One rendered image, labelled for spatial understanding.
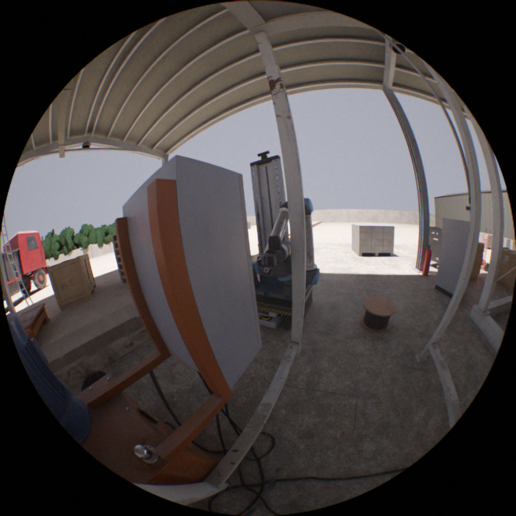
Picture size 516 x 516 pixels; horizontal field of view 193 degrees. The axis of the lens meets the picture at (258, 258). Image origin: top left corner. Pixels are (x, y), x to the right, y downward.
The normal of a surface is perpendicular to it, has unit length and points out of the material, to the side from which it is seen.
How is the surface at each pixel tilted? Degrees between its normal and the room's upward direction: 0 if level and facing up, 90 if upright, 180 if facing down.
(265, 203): 90
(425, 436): 0
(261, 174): 90
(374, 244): 90
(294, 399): 0
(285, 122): 99
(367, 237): 90
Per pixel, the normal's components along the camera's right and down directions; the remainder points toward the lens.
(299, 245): -0.43, 0.41
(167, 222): 0.89, 0.02
